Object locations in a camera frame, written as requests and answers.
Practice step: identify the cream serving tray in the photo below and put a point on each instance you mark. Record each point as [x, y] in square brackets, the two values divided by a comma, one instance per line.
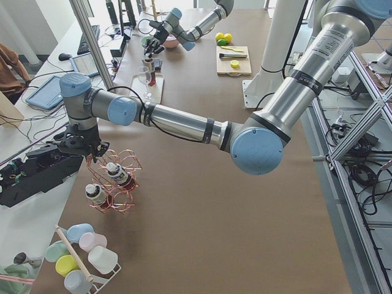
[155, 90]

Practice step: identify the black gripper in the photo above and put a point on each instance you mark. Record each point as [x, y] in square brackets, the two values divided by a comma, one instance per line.
[160, 34]
[88, 141]

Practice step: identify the white wire cup rack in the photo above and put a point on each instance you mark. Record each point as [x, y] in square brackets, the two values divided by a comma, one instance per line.
[99, 281]

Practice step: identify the half lemon slice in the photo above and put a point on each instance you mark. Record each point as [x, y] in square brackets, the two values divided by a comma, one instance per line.
[234, 63]

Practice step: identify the light blue plastic cup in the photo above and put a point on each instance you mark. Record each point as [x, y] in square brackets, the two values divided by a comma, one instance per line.
[75, 232]

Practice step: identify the yellow plastic knife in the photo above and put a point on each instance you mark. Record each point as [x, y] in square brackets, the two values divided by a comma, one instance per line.
[232, 49]

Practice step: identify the yellow plastic cup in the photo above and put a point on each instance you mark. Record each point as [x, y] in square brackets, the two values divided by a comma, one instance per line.
[65, 264]

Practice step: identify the black equipment case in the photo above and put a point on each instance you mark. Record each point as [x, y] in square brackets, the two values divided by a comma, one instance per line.
[44, 169]

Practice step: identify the clear wine glass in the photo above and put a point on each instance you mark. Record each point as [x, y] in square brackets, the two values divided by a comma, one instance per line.
[144, 77]

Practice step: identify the blue teach pendant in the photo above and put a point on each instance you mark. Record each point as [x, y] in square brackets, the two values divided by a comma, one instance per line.
[47, 96]
[84, 64]

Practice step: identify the aluminium frame post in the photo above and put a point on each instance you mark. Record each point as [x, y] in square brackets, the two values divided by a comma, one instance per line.
[83, 20]

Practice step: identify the white plastic cup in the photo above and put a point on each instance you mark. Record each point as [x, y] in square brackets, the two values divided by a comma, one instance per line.
[103, 259]

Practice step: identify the small mint green bowl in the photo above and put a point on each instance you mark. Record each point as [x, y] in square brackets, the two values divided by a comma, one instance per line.
[144, 41]

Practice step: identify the pink plastic cup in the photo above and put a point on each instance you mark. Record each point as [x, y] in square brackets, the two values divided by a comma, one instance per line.
[90, 240]

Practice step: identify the green plastic cup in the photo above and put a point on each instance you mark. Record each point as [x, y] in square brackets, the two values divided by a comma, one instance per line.
[56, 251]

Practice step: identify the steel cocktail jigger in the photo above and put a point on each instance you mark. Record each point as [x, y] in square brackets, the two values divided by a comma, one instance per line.
[23, 259]

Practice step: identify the black computer mouse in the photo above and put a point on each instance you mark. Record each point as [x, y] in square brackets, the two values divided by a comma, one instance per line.
[64, 56]

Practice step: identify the steel muddler black tip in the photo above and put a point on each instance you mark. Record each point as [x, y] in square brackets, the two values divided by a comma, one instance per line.
[232, 56]

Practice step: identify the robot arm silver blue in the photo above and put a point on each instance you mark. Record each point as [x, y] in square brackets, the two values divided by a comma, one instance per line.
[257, 146]
[186, 37]

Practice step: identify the wooden cutting board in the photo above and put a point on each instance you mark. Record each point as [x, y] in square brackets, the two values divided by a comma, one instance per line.
[223, 65]

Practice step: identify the green bowl with utensils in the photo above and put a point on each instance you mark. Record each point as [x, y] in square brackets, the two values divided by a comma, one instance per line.
[17, 279]

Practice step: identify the tea bottle white cap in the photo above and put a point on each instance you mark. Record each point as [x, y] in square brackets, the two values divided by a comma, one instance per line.
[119, 175]
[97, 196]

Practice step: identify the grey folded cloth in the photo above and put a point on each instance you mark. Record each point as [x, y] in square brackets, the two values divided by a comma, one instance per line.
[157, 64]

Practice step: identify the copper wire bottle basket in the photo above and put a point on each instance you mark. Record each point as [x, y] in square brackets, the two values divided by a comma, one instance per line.
[113, 181]

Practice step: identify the pink bowl with ice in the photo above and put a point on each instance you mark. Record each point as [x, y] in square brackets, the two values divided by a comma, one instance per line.
[171, 42]

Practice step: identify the grey plastic cup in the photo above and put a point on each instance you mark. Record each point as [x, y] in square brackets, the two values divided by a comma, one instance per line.
[75, 282]

